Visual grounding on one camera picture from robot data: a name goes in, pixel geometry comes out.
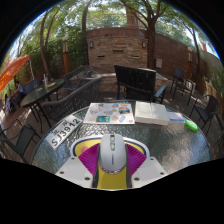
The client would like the black metal mesh chair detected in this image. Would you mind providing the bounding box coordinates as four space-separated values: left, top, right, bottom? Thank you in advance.
0 118 43 164
170 67 197 106
189 94 221 136

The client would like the clear drink cup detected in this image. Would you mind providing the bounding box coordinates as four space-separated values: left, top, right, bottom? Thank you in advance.
42 73 50 87

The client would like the blue patio chair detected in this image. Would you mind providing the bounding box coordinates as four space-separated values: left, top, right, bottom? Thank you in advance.
23 78 41 96

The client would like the orange patio umbrella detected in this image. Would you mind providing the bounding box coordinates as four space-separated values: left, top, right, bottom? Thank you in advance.
0 54 31 93

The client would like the open white book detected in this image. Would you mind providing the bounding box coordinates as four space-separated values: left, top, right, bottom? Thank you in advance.
134 100 170 126

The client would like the dark wicker armchair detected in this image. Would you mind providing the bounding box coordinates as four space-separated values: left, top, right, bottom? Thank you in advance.
63 65 95 93
40 75 103 124

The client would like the yellow duck mouse pad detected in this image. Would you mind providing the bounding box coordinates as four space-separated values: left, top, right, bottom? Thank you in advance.
69 134 151 190

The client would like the person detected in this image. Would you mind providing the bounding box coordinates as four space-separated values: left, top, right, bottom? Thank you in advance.
14 80 25 99
4 94 13 112

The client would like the white license plate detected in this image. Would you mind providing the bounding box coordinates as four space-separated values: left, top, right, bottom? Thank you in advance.
44 114 83 150

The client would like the wooden lamp post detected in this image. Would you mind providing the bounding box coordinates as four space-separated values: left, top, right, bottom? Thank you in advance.
187 46 194 80
62 35 70 75

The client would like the white computer mouse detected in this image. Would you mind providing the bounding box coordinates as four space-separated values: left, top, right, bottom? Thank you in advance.
98 133 129 175

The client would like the black slatted bench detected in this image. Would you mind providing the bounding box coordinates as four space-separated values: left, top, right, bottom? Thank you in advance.
113 64 168 104

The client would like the green plastic tube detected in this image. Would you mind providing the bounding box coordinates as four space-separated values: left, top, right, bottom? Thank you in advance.
184 119 199 132

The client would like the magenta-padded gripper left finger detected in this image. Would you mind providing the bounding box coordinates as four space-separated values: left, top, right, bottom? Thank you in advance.
54 143 101 190

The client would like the round dark glass side table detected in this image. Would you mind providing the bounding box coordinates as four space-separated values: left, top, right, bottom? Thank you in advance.
20 78 66 125

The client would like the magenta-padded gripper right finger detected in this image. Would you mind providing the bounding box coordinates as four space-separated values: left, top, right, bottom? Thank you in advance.
126 143 169 189

